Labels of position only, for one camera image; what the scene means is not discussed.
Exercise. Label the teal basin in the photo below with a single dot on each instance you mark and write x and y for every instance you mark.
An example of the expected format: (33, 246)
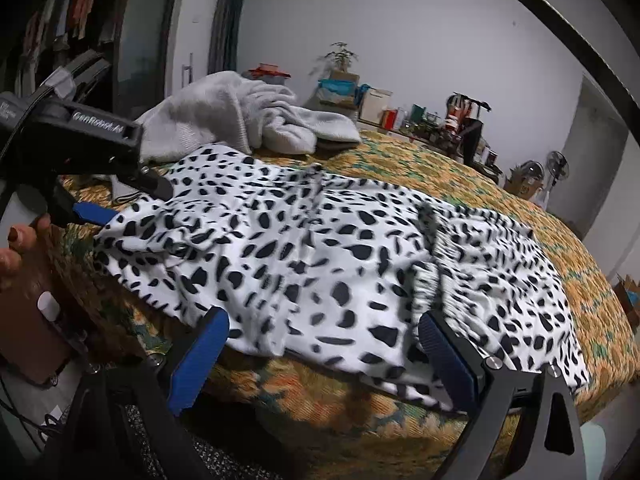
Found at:
(337, 86)

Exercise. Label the potted plant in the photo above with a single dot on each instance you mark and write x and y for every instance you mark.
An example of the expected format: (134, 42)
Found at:
(341, 57)

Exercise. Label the sunflower print blanket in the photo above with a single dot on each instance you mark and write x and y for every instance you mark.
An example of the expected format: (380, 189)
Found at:
(475, 185)

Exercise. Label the black-spotted white garment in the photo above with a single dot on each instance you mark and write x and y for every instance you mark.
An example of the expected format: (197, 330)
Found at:
(310, 260)

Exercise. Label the glass sliding door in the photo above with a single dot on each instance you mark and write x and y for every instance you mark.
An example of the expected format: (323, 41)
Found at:
(145, 35)

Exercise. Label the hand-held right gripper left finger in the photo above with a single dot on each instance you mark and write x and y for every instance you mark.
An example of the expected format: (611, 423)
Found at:
(197, 360)

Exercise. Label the person's left hand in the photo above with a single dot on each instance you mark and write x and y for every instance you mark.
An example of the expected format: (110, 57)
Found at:
(17, 247)

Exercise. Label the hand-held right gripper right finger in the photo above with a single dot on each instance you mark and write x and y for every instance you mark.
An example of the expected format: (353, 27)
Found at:
(450, 365)

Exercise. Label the red basin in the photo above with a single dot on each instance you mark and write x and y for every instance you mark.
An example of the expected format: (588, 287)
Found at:
(270, 70)

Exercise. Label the dark green curtain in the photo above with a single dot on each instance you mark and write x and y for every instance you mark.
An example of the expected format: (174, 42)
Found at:
(227, 15)

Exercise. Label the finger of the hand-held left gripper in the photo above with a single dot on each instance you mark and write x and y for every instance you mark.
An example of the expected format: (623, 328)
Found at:
(92, 215)
(150, 185)

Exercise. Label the open cardboard box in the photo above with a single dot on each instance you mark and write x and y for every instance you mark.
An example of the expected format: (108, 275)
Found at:
(629, 302)

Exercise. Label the pale green cushion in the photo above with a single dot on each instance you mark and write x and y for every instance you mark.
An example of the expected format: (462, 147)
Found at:
(595, 452)

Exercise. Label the rose brown suitcase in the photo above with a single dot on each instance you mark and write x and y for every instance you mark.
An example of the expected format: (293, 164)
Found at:
(30, 330)

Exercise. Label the row of hanging clothes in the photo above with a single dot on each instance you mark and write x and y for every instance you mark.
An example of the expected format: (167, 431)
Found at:
(65, 15)

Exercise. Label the grey knit sweater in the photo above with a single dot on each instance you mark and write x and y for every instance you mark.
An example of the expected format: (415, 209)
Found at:
(215, 110)

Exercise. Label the dark speckled cloth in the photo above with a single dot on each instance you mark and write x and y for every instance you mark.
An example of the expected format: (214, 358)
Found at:
(200, 455)

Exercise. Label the white box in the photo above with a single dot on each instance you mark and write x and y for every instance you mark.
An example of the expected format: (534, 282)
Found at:
(375, 104)

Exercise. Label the black standing fan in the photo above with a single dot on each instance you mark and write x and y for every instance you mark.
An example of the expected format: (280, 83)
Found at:
(557, 165)

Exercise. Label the grey floor fan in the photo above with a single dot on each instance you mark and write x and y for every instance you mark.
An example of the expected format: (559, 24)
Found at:
(530, 170)

